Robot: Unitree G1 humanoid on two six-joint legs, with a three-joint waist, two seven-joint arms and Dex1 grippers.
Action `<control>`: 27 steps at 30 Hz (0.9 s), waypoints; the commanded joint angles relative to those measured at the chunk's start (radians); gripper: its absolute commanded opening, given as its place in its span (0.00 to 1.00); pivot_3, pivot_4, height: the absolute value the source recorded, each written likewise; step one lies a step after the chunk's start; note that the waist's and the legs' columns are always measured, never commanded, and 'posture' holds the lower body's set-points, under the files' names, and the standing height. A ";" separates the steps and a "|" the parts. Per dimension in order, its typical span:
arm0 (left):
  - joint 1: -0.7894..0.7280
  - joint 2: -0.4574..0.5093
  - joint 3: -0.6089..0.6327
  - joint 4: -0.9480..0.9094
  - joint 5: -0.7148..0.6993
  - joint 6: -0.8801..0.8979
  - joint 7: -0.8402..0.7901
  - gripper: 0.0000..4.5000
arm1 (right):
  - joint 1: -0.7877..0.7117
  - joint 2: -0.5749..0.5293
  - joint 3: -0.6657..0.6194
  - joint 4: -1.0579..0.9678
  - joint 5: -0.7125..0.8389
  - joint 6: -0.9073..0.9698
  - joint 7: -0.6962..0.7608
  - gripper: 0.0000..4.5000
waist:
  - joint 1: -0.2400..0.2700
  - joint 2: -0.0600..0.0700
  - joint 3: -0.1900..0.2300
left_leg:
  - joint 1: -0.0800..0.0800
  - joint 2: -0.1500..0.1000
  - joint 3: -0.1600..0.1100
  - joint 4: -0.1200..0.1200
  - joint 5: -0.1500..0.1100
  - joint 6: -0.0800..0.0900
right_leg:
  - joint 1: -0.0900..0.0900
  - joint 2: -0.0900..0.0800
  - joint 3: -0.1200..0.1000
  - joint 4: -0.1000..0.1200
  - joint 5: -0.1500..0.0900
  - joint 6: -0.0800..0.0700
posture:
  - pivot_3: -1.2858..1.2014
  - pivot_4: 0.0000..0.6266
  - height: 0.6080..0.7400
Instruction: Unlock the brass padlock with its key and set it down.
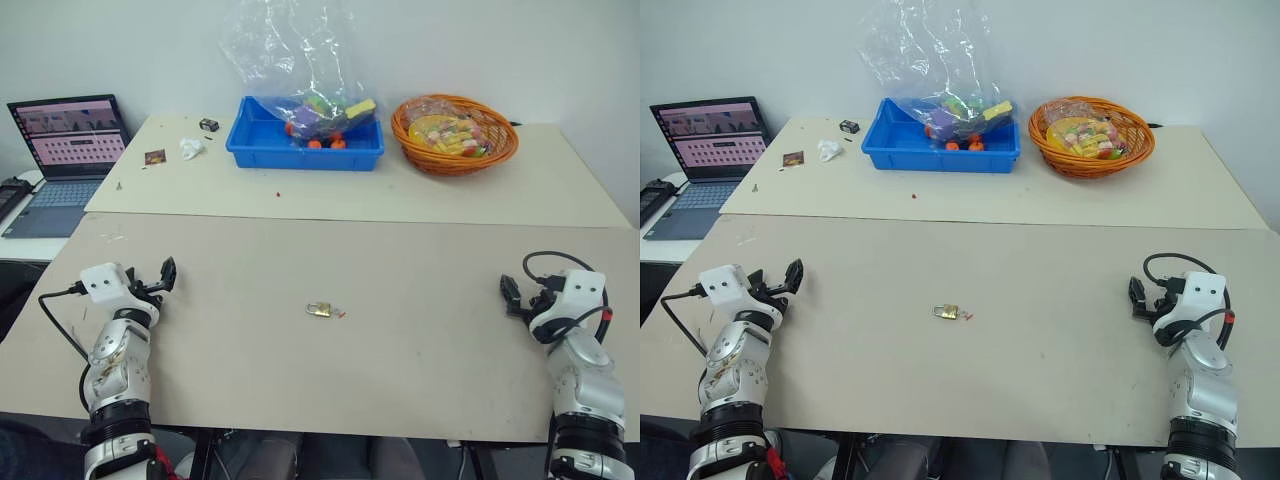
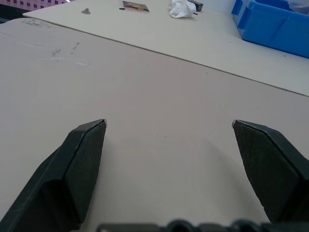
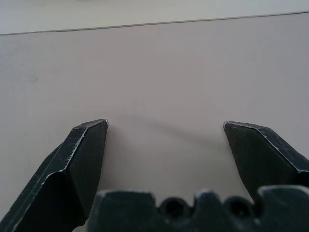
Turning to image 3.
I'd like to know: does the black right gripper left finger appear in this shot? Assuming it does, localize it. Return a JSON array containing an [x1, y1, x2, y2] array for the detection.
[[0, 118, 109, 232]]

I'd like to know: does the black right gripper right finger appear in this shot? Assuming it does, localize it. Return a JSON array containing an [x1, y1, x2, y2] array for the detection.
[[223, 121, 309, 203]]

